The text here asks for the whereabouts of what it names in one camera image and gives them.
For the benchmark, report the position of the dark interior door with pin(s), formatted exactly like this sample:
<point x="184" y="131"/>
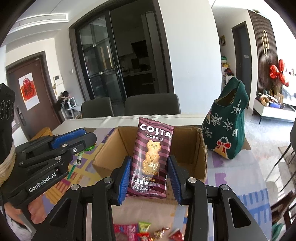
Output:
<point x="241" y="64"/>

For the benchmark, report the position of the small framed wall picture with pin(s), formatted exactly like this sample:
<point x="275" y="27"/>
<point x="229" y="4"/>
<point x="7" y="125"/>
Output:
<point x="223" y="40"/>

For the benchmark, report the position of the wide grey dining chair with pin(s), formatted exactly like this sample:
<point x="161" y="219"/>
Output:
<point x="152" y="104"/>

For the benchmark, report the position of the pink snack packet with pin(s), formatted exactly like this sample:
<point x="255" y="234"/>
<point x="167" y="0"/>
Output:
<point x="124" y="233"/>

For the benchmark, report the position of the red wrapped candy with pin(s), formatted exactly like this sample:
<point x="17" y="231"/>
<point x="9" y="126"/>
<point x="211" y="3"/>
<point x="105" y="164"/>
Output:
<point x="177" y="236"/>

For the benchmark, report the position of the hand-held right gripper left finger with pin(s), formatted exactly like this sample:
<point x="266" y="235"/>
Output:
<point x="123" y="183"/>

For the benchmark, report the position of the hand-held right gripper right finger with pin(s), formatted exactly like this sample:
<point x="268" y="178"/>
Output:
<point x="175" y="182"/>

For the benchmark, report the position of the black framed glass sliding door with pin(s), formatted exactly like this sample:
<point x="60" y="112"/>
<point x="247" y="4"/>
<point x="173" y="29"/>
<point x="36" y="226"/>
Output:
<point x="101" y="64"/>

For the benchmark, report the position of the dark plush toy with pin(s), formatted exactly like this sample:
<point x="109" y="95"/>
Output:
<point x="61" y="100"/>

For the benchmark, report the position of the brown cardboard box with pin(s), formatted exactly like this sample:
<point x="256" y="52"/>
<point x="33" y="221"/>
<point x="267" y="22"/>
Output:
<point x="106" y="153"/>

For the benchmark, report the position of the white low shelf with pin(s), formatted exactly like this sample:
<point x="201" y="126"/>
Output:
<point x="71" y="107"/>

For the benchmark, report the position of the yellow woven box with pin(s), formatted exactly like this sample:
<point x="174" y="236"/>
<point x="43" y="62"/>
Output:
<point x="42" y="134"/>

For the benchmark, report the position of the gold wall decoration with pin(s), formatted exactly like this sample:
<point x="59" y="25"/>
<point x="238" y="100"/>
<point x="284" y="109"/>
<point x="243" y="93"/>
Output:
<point x="265" y="42"/>

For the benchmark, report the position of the white wall intercom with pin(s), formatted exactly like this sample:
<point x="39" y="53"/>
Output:
<point x="57" y="82"/>

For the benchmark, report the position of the narrow grey dining chair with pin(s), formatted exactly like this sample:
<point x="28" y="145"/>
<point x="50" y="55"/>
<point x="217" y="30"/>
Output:
<point x="97" y="107"/>

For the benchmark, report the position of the white low cabinet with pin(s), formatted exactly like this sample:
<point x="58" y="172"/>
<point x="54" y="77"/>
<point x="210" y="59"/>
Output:
<point x="272" y="113"/>

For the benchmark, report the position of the white shelf with toys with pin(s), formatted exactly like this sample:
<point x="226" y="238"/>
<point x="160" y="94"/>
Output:
<point x="226" y="74"/>

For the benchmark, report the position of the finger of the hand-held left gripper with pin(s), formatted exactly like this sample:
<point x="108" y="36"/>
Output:
<point x="67" y="137"/>
<point x="83" y="141"/>

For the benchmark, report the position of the gold brown wrapped candy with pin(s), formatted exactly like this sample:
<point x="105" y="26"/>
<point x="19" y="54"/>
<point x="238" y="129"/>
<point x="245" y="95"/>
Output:
<point x="158" y="233"/>

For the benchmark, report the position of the red and white door poster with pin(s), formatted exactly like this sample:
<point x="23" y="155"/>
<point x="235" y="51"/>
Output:
<point x="29" y="91"/>

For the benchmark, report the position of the pile of small boxes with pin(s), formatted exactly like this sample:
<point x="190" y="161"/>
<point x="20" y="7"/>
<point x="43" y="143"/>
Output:
<point x="269" y="99"/>

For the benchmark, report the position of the brown wooden chair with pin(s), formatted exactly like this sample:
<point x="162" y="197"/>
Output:
<point x="284" y="208"/>

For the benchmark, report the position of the red foil balloon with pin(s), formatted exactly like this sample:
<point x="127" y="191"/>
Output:
<point x="278" y="71"/>

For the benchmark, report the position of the brown entrance door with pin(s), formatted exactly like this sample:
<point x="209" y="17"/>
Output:
<point x="46" y="102"/>

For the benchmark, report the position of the grey chair with thin legs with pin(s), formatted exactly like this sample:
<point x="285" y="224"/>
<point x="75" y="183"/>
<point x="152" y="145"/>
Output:
<point x="292" y="139"/>

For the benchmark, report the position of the small green candy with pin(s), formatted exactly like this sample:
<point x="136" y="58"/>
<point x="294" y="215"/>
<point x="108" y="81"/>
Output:
<point x="144" y="226"/>

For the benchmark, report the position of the colourful patterned tablecloth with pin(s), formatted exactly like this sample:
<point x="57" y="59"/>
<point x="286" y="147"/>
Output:
<point x="231" y="178"/>

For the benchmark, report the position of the purple striped biscuit packet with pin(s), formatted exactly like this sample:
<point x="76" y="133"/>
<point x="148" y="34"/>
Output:
<point x="150" y="148"/>

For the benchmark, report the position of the green knitted snowflake bag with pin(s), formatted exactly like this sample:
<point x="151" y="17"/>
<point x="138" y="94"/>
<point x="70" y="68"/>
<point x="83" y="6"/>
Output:
<point x="229" y="129"/>

